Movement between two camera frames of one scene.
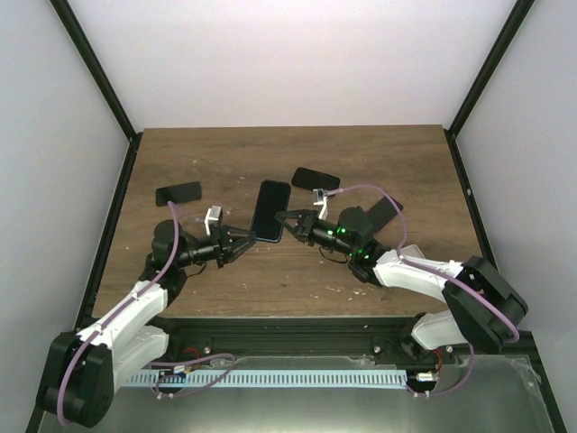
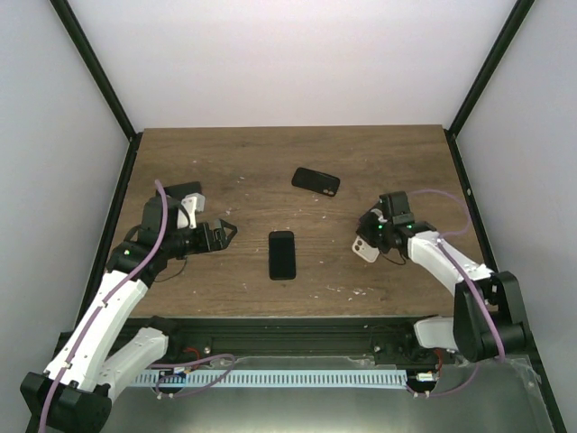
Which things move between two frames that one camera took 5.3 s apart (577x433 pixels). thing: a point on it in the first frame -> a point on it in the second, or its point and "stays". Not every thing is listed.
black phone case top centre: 314,179 stays
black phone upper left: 178,193 stays
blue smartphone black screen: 273,200 -> 282,255
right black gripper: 305,228 -> 364,229
